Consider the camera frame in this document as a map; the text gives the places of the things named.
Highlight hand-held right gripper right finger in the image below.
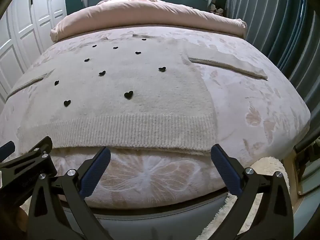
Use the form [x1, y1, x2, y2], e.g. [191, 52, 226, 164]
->
[211, 144, 294, 240]

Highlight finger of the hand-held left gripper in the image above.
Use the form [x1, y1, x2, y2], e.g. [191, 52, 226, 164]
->
[0, 136, 52, 175]
[0, 141, 16, 158]

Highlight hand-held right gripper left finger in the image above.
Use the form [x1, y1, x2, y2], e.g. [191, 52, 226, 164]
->
[28, 146, 112, 240]

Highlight white fluffy towel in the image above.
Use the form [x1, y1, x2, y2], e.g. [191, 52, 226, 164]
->
[7, 31, 268, 155]

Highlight floral plush bed blanket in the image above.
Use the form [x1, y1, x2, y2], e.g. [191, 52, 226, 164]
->
[0, 26, 311, 209]

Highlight wooden framed mirror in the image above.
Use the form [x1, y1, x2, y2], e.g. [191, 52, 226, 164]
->
[285, 135, 320, 220]

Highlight white panelled wardrobe doors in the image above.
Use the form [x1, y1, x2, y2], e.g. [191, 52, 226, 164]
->
[0, 0, 68, 103]

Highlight grey-blue curtain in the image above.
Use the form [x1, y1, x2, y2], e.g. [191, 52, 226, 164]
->
[224, 0, 320, 105]

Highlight small plush toys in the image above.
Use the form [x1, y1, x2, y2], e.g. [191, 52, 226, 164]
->
[209, 2, 225, 17]

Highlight pink duvet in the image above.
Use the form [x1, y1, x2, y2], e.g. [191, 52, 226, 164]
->
[50, 0, 247, 43]

